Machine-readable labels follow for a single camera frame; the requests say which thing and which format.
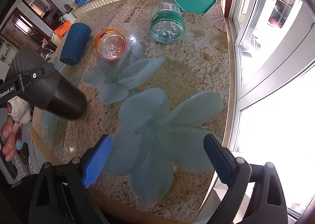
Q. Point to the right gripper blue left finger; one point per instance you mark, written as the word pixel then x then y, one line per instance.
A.
pixel 94 160

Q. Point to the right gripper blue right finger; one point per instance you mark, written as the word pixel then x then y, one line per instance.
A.
pixel 221 159

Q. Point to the black carbon-pattern cup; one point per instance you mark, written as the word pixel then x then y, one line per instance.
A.
pixel 53 93

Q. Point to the dark blue ribbed cup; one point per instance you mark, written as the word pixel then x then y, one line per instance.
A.
pixel 75 43

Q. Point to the orange glass cup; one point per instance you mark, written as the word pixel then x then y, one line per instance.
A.
pixel 110 45

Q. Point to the green clear plastic cup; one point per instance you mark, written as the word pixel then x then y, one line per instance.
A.
pixel 167 25

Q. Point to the person's left hand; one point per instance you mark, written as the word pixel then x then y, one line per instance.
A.
pixel 9 149

